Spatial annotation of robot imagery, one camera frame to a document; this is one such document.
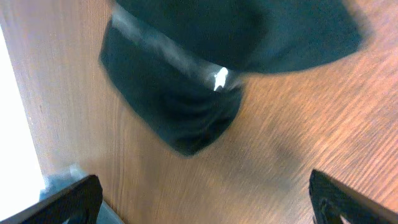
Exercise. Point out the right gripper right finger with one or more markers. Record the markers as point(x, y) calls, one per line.
point(334, 202)

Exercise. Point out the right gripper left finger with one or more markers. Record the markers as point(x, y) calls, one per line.
point(80, 203)

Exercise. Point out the dark green shirt bundle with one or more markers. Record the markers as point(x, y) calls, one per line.
point(180, 64)

